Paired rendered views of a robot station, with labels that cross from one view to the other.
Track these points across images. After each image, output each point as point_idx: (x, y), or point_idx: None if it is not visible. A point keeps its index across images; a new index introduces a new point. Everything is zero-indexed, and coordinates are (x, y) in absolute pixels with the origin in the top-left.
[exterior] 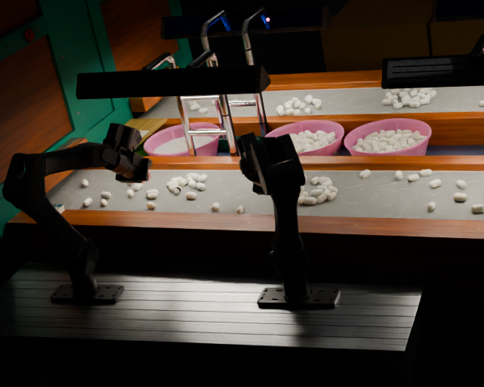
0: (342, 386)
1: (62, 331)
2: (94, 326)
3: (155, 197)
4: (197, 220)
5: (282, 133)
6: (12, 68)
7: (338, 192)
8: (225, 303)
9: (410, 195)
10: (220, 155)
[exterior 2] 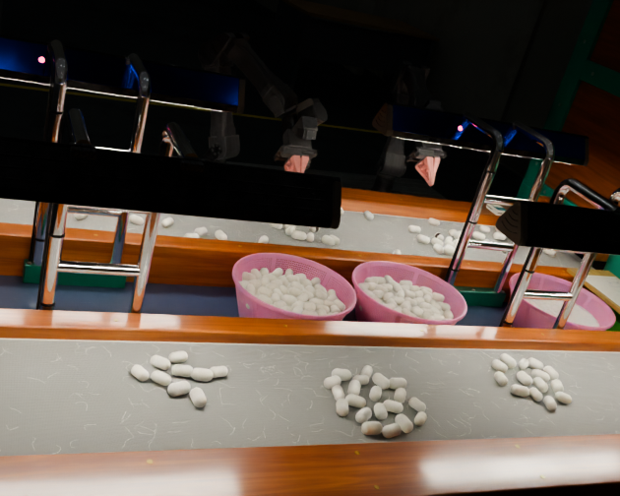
0: None
1: (352, 175)
2: (336, 176)
3: (448, 232)
4: (355, 194)
5: (459, 315)
6: None
7: (270, 227)
8: None
9: (186, 218)
10: None
